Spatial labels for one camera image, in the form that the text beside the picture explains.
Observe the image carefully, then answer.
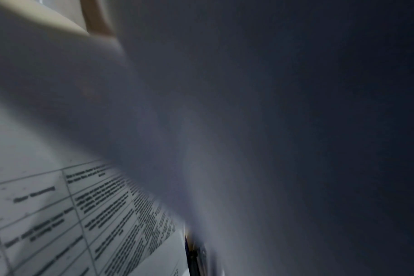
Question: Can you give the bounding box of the paper stack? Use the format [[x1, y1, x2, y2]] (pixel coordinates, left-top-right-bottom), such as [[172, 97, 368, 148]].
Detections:
[[0, 0, 414, 276]]

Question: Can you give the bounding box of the person's left hand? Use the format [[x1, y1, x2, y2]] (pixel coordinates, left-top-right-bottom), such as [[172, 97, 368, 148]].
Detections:
[[80, 0, 118, 37]]

